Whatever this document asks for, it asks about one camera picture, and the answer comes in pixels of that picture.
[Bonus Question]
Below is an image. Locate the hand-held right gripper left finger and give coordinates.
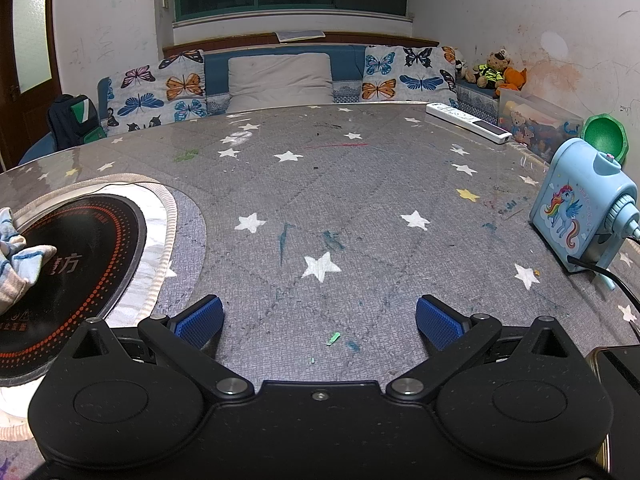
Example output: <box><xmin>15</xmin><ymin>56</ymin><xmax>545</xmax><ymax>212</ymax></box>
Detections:
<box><xmin>72</xmin><ymin>295</ymin><xmax>256</xmax><ymax>404</ymax></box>

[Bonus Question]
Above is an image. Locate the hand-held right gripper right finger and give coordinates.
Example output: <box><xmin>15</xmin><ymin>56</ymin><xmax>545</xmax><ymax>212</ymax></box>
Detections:
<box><xmin>385</xmin><ymin>293</ymin><xmax>571</xmax><ymax>405</ymax></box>

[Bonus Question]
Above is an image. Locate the blue striped white garment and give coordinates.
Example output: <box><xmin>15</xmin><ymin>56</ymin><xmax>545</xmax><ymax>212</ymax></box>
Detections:
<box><xmin>0</xmin><ymin>206</ymin><xmax>58</xmax><ymax>316</ymax></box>

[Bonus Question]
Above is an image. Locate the round marble cooktop surround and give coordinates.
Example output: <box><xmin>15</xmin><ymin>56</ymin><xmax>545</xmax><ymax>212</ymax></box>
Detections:
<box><xmin>0</xmin><ymin>172</ymin><xmax>208</xmax><ymax>444</ymax></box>

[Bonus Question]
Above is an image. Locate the round black induction cooktop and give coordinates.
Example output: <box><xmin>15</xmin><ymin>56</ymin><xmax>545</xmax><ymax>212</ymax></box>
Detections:
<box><xmin>0</xmin><ymin>196</ymin><xmax>147</xmax><ymax>389</ymax></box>

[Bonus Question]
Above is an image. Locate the grey star-printed tablecloth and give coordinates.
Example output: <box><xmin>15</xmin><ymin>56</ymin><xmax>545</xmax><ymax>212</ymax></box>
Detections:
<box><xmin>0</xmin><ymin>102</ymin><xmax>640</xmax><ymax>480</ymax></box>

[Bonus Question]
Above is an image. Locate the blue unicorn pencil sharpener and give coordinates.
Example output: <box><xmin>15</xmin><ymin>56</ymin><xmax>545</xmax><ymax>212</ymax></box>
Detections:
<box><xmin>529</xmin><ymin>137</ymin><xmax>640</xmax><ymax>275</ymax></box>

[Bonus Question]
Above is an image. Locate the smartphone with gold case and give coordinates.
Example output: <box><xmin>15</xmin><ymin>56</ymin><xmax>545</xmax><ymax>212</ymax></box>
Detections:
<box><xmin>586</xmin><ymin>345</ymin><xmax>640</xmax><ymax>480</ymax></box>

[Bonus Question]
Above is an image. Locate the white power strip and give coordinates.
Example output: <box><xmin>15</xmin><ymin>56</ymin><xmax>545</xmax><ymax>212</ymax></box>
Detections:
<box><xmin>426</xmin><ymin>102</ymin><xmax>513</xmax><ymax>145</ymax></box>

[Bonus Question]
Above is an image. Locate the clear plastic toy box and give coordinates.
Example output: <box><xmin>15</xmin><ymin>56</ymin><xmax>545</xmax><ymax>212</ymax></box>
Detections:
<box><xmin>497</xmin><ymin>89</ymin><xmax>585</xmax><ymax>163</ymax></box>

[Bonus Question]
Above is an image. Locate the butterfly-printed cushion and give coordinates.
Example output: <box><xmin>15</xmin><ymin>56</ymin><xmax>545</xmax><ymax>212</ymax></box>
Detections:
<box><xmin>361</xmin><ymin>45</ymin><xmax>458</xmax><ymax>104</ymax></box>
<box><xmin>106</xmin><ymin>50</ymin><xmax>208</xmax><ymax>136</ymax></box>

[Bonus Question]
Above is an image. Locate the dark backpack with green panel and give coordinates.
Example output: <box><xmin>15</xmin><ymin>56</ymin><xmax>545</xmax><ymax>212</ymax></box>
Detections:
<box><xmin>46</xmin><ymin>94</ymin><xmax>107</xmax><ymax>151</ymax></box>

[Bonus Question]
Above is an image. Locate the green plastic bowl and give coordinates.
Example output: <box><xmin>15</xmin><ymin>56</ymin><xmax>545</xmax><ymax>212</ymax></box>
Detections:
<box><xmin>581</xmin><ymin>114</ymin><xmax>628</xmax><ymax>166</ymax></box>

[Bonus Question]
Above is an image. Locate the grey pillow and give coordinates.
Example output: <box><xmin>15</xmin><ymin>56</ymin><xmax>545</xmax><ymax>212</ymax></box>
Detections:
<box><xmin>226</xmin><ymin>52</ymin><xmax>335</xmax><ymax>113</ymax></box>

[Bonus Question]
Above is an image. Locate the blue sofa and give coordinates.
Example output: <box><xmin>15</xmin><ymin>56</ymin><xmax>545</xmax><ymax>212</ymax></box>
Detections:
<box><xmin>17</xmin><ymin>42</ymin><xmax>501</xmax><ymax>166</ymax></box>

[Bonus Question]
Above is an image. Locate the orange plush toy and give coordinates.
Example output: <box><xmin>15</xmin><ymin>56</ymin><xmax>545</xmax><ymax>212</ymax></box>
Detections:
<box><xmin>495</xmin><ymin>67</ymin><xmax>527</xmax><ymax>98</ymax></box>

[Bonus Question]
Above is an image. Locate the teddy bear in yellow vest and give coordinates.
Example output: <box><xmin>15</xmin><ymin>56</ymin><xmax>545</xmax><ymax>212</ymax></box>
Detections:
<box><xmin>472</xmin><ymin>49</ymin><xmax>512</xmax><ymax>90</ymax></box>

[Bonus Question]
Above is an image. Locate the brown wooden door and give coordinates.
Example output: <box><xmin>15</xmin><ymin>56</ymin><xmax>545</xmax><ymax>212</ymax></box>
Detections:
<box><xmin>0</xmin><ymin>0</ymin><xmax>63</xmax><ymax>171</ymax></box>

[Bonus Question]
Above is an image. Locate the book on ledge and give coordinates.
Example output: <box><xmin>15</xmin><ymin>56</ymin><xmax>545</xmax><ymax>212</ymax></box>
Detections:
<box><xmin>276</xmin><ymin>30</ymin><xmax>327</xmax><ymax>43</ymax></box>

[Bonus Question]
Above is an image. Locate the black cable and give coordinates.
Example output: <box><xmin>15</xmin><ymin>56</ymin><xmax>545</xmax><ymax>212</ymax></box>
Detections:
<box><xmin>567</xmin><ymin>255</ymin><xmax>640</xmax><ymax>308</ymax></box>

